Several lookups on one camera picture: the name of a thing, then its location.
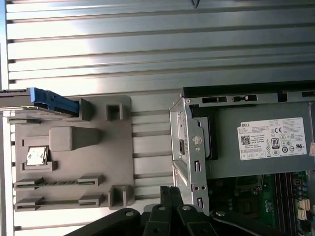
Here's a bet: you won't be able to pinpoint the green motherboard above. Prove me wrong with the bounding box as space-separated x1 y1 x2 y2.
209 171 315 236

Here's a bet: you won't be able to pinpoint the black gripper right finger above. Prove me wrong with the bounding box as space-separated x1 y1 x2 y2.
170 186 290 236

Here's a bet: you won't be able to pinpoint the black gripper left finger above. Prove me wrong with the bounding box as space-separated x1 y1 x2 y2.
69 186 171 236

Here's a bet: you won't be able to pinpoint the white orange board connectors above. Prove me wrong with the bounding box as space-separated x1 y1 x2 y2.
303 198 311 222

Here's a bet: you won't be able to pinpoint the hard disk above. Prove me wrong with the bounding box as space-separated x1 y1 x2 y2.
0 87 81 119

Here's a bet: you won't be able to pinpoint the open black PC case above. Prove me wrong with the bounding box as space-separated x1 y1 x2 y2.
169 86 315 236

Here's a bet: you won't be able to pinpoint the black RAM slot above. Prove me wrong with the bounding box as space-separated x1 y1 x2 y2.
289 172 295 234
284 172 290 232
279 172 285 230
274 172 280 228

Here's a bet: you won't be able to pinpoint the silver CPU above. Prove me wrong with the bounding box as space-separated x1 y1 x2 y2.
26 146 50 168

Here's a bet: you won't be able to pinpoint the RAM stick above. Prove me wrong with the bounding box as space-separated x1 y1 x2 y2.
15 180 99 189

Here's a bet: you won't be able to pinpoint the metal socket cover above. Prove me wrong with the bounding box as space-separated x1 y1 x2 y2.
233 175 268 198

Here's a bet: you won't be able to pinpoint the grey power supply unit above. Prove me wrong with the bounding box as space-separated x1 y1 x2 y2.
190 102 315 179

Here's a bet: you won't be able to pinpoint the grey plastic parts rack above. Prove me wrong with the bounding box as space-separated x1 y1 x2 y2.
7 94 135 212

